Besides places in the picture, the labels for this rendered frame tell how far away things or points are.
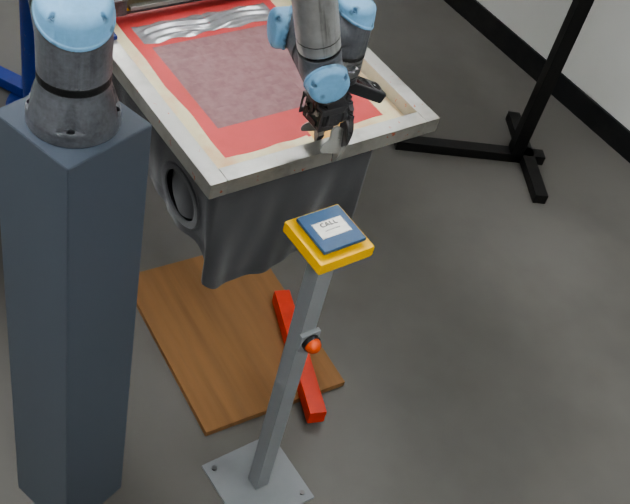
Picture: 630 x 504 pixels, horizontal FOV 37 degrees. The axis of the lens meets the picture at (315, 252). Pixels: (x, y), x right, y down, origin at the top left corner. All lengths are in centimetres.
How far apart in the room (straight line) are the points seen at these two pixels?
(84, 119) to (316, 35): 39
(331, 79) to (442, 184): 197
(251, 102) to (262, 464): 92
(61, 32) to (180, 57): 77
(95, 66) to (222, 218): 68
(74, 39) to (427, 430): 172
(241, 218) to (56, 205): 62
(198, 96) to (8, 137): 59
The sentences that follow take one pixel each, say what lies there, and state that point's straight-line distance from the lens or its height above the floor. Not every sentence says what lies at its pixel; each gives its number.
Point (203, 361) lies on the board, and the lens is 273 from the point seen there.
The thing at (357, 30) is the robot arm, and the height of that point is 130.
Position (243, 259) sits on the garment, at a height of 59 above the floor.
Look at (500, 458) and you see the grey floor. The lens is 280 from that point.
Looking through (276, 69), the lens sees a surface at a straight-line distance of 218.
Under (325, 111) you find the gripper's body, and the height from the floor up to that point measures 112.
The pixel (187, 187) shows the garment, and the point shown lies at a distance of 209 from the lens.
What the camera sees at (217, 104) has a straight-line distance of 205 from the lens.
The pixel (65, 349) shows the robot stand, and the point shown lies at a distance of 183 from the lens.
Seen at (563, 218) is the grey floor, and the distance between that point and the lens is 360.
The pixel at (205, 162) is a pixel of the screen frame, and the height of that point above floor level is 99.
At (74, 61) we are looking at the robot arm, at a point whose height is 135.
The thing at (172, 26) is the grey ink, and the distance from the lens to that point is 226.
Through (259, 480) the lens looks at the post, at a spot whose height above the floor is 6.
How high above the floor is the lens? 220
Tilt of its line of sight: 45 degrees down
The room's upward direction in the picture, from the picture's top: 16 degrees clockwise
